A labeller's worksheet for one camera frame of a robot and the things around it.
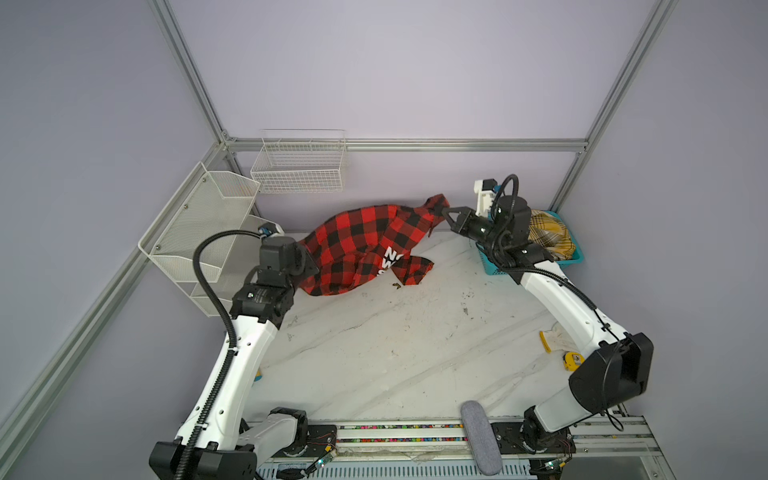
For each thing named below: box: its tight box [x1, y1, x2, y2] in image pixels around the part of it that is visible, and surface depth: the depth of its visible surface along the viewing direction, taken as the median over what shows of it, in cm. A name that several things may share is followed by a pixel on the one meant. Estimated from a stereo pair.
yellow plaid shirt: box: [528, 210, 576, 261], surface depth 106 cm
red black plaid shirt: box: [299, 193, 450, 296], surface depth 86 cm
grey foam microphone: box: [460, 400, 503, 476], surface depth 73 cm
